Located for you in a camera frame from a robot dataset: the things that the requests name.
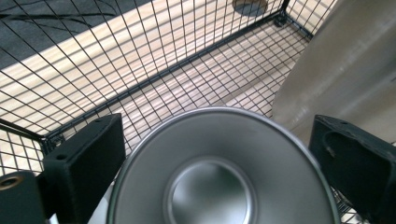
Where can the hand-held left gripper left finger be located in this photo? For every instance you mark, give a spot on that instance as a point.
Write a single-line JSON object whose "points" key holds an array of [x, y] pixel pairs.
{"points": [[84, 168]]}

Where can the round black table disc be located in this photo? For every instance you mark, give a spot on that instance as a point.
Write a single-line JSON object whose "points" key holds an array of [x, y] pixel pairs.
{"points": [[249, 6]]}

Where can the steel tumbler with lid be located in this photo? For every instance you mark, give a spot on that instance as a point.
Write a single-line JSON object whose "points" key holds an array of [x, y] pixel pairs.
{"points": [[345, 68]]}

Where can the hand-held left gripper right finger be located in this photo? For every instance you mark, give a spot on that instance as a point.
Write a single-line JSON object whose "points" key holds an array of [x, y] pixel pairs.
{"points": [[351, 168]]}

